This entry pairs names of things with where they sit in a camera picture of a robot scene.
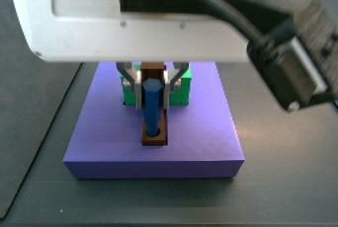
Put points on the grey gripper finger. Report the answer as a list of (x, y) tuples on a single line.
[(172, 76)]

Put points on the brown L-shaped block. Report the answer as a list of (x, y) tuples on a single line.
[(154, 70)]

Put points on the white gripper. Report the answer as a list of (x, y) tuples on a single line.
[(134, 30)]

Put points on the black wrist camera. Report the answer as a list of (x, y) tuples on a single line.
[(298, 61)]

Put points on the green U-shaped block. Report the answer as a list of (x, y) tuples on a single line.
[(178, 97)]

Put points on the blue cylinder peg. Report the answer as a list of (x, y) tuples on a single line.
[(153, 105)]

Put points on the purple base block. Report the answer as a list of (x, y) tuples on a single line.
[(204, 150)]

